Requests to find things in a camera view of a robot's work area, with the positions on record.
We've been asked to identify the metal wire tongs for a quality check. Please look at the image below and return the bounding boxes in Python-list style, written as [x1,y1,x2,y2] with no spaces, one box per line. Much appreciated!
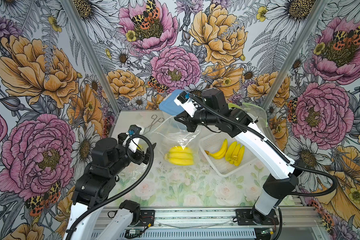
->
[144,114,165,134]

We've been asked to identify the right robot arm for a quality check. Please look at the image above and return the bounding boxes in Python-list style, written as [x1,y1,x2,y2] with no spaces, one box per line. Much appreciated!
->
[174,89,338,225]

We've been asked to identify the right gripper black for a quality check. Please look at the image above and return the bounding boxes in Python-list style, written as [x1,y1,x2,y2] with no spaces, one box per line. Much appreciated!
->
[174,104,220,132]

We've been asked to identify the white plastic basket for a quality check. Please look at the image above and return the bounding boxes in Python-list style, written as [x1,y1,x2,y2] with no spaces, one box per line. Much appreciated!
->
[199,133,256,178]

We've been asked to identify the panda zip-top bag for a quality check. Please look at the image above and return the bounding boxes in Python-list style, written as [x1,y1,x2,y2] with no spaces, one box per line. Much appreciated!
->
[228,103,268,127]

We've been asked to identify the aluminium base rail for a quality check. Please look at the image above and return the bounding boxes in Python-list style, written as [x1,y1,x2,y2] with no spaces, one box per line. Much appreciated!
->
[77,206,322,240]

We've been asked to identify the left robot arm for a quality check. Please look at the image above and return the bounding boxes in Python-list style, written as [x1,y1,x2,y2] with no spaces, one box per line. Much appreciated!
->
[63,125,156,240]

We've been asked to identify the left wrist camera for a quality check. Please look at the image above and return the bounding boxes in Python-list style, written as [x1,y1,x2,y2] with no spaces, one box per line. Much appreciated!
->
[122,125,145,152]

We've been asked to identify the blue lid storage box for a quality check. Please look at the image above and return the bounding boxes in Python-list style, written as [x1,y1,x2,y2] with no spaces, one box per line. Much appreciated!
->
[159,90,184,116]

